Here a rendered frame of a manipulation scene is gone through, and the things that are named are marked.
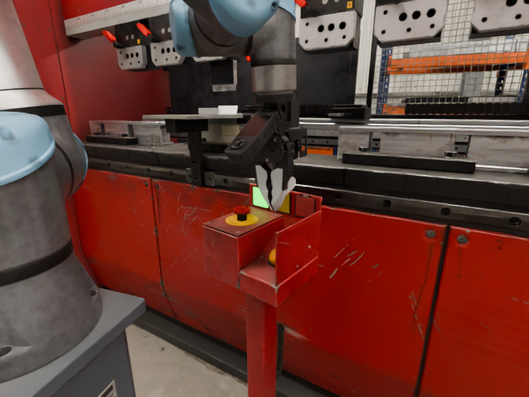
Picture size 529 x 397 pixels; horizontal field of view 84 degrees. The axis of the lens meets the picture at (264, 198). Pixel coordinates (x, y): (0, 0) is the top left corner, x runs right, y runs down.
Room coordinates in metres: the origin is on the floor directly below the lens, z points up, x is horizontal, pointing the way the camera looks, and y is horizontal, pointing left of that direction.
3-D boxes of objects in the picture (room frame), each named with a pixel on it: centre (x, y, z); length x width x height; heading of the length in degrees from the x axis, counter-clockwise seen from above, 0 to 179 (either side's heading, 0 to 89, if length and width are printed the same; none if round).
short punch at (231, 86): (1.10, 0.14, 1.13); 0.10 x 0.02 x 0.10; 60
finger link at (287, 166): (0.52, -0.03, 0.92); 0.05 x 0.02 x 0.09; 51
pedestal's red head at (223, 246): (0.59, 0.01, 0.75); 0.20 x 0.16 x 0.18; 51
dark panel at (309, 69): (1.66, 0.09, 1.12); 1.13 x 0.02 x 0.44; 60
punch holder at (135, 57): (1.31, 0.51, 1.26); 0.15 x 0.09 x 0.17; 60
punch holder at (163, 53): (1.21, 0.34, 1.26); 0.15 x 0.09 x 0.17; 60
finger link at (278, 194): (0.54, -0.04, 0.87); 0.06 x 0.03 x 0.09; 141
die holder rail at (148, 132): (1.38, 0.62, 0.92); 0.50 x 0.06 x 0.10; 60
